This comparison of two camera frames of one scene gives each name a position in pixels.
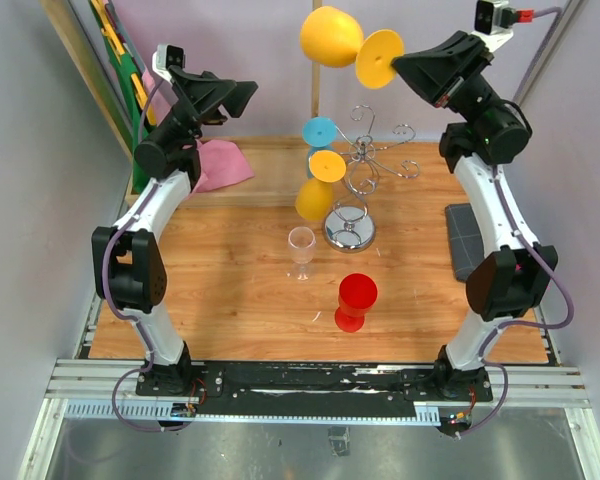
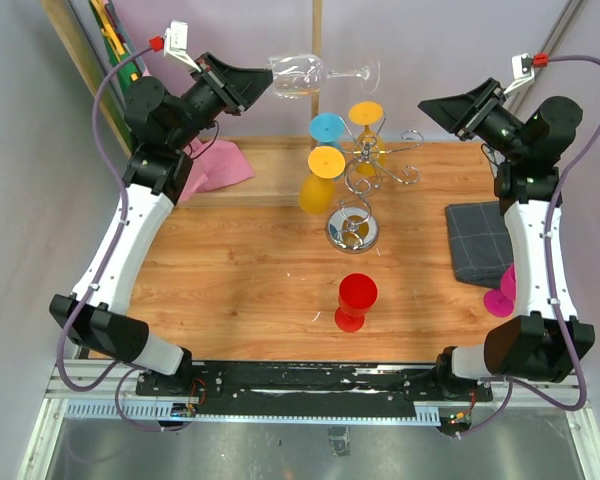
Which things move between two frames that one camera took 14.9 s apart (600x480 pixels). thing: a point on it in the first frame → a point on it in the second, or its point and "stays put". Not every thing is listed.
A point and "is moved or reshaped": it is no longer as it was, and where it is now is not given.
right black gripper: x=443 y=74 → x=460 y=111
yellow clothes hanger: x=115 y=45 stays put
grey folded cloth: x=465 y=238 stays put
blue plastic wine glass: x=318 y=134 is moved or reshaped
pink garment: x=220 y=163 stays put
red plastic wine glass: x=357 y=294 stays put
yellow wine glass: x=333 y=37 → x=368 y=154
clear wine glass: x=302 y=240 → x=302 y=76
